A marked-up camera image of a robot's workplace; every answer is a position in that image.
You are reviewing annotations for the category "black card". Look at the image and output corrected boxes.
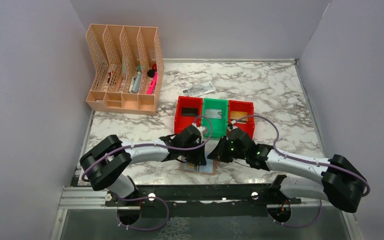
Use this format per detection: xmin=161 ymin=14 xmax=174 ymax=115
xmin=181 ymin=107 xmax=199 ymax=117

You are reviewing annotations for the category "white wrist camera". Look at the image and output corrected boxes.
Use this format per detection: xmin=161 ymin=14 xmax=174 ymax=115
xmin=192 ymin=123 xmax=210 ymax=138
xmin=227 ymin=120 xmax=238 ymax=131

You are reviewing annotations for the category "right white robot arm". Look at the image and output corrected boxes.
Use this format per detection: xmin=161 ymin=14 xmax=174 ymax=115
xmin=208 ymin=128 xmax=366 ymax=213

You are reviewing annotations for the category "tan leather card holder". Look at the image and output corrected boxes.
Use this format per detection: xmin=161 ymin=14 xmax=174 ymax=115
xmin=179 ymin=160 xmax=218 ymax=175

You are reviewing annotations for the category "pink highlighter pen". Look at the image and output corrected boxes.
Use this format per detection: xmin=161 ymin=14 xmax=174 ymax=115
xmin=146 ymin=71 xmax=158 ymax=95

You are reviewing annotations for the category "left red plastic bin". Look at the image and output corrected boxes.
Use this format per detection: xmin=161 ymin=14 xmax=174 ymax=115
xmin=174 ymin=96 xmax=203 ymax=134

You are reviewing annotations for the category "grey green marker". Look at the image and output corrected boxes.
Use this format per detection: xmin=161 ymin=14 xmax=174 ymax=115
xmin=129 ymin=65 xmax=142 ymax=94

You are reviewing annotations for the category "peach plastic file organizer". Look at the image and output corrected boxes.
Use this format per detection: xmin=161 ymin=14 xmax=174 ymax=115
xmin=86 ymin=24 xmax=165 ymax=115

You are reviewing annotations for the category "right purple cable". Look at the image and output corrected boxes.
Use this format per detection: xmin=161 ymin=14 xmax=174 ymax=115
xmin=230 ymin=114 xmax=372 ymax=229

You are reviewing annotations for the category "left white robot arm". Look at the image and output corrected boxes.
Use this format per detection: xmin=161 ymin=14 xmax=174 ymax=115
xmin=79 ymin=124 xmax=209 ymax=199

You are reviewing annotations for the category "clear protractor ruler packet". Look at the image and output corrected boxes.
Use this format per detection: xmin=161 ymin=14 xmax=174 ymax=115
xmin=180 ymin=81 xmax=216 ymax=97

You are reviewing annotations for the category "right red plastic bin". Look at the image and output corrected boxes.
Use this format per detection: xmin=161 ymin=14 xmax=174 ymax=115
xmin=227 ymin=100 xmax=255 ymax=138

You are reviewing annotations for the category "silver VIP card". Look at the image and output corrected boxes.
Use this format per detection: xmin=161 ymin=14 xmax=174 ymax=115
xmin=204 ymin=108 xmax=223 ymax=119

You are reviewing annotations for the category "gold card with stripe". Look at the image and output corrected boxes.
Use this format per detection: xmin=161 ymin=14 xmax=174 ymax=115
xmin=229 ymin=110 xmax=248 ymax=124

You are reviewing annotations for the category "green plastic bin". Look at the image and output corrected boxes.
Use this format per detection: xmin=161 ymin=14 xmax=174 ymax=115
xmin=201 ymin=98 xmax=229 ymax=139

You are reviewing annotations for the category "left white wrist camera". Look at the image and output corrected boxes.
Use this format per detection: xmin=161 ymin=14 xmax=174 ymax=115
xmin=192 ymin=123 xmax=210 ymax=138

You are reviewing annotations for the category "red plastic bin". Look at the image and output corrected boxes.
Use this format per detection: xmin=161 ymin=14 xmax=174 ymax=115
xmin=227 ymin=100 xmax=255 ymax=138
xmin=174 ymin=96 xmax=203 ymax=134

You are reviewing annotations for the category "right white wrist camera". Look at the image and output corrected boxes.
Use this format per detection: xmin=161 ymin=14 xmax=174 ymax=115
xmin=227 ymin=120 xmax=238 ymax=131

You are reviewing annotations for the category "black binder clip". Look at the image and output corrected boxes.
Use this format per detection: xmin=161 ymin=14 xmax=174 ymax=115
xmin=147 ymin=63 xmax=158 ymax=79

